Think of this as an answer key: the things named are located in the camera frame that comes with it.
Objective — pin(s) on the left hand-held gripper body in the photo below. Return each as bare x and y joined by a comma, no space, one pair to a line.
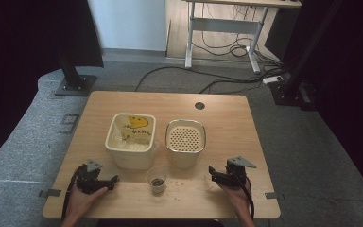
88,183

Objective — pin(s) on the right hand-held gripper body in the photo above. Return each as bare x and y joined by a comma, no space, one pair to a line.
234,176

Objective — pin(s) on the person's left hand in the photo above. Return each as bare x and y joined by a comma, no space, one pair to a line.
82,201

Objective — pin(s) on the person's right hand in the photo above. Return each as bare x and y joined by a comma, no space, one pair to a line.
238,197

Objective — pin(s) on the cream square bin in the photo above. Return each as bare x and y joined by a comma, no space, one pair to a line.
132,157

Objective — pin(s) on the cream bin with perforated strainer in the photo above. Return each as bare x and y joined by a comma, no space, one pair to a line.
184,157

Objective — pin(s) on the scattered crumbs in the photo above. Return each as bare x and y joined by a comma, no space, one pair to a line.
178,183

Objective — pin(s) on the clear plastic cup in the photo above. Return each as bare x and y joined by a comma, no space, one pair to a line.
157,181

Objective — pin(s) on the clear plastic bag yellow print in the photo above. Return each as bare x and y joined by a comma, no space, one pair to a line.
134,132

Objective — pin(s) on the grey floor socket plate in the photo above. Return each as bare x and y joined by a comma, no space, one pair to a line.
69,119

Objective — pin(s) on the round grey table grommet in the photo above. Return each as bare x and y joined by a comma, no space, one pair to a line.
199,106

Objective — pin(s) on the black stand with square base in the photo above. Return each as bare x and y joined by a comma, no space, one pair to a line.
75,85

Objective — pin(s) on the white power strip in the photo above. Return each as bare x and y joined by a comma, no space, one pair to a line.
272,79

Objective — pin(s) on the black curtain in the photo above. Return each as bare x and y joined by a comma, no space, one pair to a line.
353,94
19,63

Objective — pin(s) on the white-framed desk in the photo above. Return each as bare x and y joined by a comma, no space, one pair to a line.
223,25

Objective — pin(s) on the grey metal table bracket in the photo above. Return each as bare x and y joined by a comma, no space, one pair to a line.
274,195
50,193

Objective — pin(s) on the black metal stand frame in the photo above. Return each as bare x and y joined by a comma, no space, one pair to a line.
293,85

